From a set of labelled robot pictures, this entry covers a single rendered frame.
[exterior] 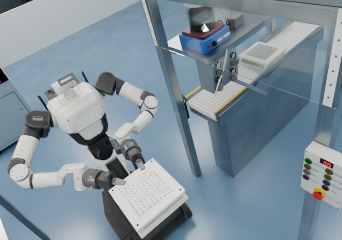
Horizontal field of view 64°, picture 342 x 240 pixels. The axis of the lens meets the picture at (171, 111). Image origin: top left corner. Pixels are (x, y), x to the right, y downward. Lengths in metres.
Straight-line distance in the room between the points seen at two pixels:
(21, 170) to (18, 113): 2.25
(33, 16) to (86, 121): 4.82
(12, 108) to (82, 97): 2.15
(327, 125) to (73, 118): 1.15
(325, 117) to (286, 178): 1.36
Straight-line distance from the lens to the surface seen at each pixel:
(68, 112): 1.48
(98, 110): 1.53
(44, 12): 6.25
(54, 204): 2.86
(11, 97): 3.54
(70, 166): 1.38
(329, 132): 1.16
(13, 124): 3.68
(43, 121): 1.51
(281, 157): 2.55
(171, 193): 1.15
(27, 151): 1.47
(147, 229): 1.16
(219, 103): 1.82
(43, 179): 1.41
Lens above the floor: 1.98
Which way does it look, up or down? 39 degrees down
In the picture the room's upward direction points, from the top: 17 degrees counter-clockwise
